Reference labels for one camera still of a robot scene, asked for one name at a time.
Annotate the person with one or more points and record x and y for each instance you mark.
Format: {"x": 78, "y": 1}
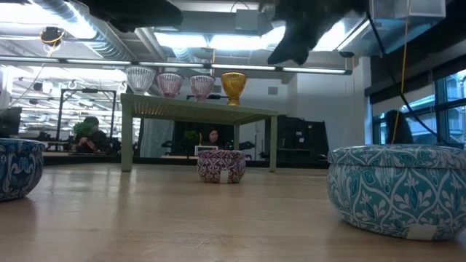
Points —
{"x": 213, "y": 137}
{"x": 96, "y": 141}
{"x": 398, "y": 127}

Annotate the long ceiling light strip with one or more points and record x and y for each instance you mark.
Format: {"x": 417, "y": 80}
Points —
{"x": 174, "y": 64}

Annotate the dark blue patterned tin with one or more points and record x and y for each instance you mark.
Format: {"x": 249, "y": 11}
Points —
{"x": 18, "y": 171}

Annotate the clear ribbed glass candle holder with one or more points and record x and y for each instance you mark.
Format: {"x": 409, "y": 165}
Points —
{"x": 140, "y": 78}

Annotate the green perforated metal shelf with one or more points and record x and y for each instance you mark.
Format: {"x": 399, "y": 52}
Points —
{"x": 189, "y": 109}

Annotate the small green plant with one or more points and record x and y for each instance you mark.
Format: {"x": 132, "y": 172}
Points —
{"x": 191, "y": 138}

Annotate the purple white patterned tin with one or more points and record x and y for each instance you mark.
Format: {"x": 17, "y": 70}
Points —
{"x": 218, "y": 165}

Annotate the window with dark frame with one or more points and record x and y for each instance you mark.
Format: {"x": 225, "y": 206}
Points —
{"x": 426, "y": 120}

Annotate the white laptop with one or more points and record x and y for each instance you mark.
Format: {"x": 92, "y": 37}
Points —
{"x": 205, "y": 150}

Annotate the green leafy background plant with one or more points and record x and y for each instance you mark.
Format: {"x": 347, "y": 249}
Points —
{"x": 83, "y": 129}

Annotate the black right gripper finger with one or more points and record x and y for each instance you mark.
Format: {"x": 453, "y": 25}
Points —
{"x": 282, "y": 54}
{"x": 300, "y": 54}

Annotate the pink ribbed glass candle holder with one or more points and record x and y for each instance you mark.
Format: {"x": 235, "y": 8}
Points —
{"x": 202, "y": 86}
{"x": 170, "y": 84}

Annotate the dark monitor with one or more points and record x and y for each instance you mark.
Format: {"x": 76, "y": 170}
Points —
{"x": 9, "y": 122}

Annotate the amber ribbed glass candle holder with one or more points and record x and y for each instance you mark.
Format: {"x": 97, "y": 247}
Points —
{"x": 233, "y": 85}

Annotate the teal white patterned tin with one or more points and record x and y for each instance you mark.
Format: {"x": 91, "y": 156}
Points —
{"x": 397, "y": 189}

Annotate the grey curtain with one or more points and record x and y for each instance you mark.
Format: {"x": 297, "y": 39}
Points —
{"x": 156, "y": 138}

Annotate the black metal rig frame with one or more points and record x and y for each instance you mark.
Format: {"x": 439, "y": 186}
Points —
{"x": 59, "y": 116}

